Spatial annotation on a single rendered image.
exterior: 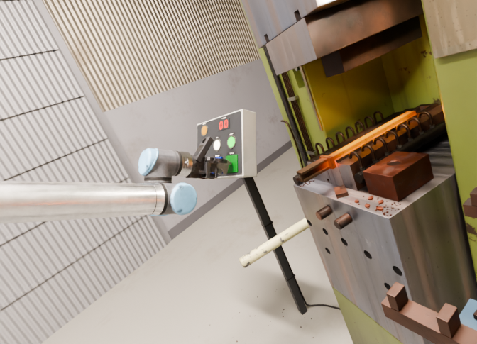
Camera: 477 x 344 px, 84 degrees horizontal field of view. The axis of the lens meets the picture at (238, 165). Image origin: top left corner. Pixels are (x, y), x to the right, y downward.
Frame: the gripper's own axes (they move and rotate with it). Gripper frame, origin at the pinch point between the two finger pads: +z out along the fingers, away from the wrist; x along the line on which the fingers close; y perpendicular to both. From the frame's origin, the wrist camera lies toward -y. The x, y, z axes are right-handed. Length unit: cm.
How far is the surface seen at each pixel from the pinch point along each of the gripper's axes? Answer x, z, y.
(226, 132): -3.7, 1.6, -13.2
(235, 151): 2.3, 1.6, -4.3
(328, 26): 56, -17, -26
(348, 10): 59, -12, -30
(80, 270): -204, -9, 84
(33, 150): -203, -49, -25
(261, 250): 5.7, 12.8, 37.2
